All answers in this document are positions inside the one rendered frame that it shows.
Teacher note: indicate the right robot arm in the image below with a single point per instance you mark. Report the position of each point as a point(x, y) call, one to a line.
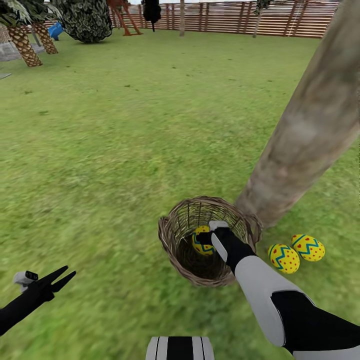
point(287, 316)

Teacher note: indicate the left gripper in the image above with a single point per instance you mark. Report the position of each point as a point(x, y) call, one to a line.
point(38, 293)

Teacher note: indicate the wicker basket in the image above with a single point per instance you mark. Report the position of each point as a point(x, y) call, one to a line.
point(167, 234)

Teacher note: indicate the easter egg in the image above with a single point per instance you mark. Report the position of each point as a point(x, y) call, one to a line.
point(204, 250)
point(309, 248)
point(284, 258)

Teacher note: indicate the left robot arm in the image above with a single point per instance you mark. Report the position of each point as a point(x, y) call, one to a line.
point(35, 292)

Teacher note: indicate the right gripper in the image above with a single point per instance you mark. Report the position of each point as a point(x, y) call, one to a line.
point(204, 238)

